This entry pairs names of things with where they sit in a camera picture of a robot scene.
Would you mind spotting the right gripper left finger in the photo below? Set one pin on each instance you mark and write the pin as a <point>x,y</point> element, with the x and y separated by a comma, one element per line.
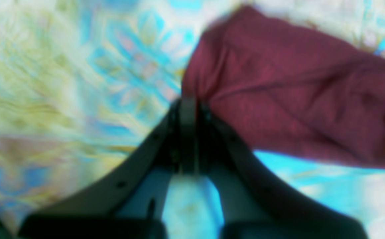
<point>128,202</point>

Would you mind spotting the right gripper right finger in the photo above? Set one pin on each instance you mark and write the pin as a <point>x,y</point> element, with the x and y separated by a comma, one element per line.
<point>256,204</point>

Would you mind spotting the maroon t-shirt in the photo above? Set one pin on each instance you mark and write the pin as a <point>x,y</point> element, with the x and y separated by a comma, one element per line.
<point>291,90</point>

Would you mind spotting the patterned tablecloth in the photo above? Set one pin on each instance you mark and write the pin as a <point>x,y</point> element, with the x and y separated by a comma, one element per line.
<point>82,82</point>

